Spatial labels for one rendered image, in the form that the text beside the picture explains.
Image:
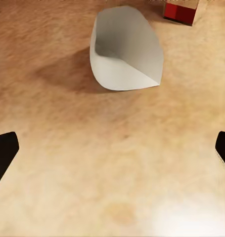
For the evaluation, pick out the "countertop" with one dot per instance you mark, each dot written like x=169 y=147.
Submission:
x=97 y=162

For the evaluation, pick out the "paper coffee filter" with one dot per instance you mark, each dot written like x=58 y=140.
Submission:
x=125 y=52

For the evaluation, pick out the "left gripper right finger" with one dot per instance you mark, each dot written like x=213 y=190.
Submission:
x=220 y=144

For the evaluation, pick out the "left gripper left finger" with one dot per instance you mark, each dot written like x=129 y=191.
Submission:
x=9 y=147

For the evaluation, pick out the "water glass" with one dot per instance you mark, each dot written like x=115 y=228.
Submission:
x=184 y=11

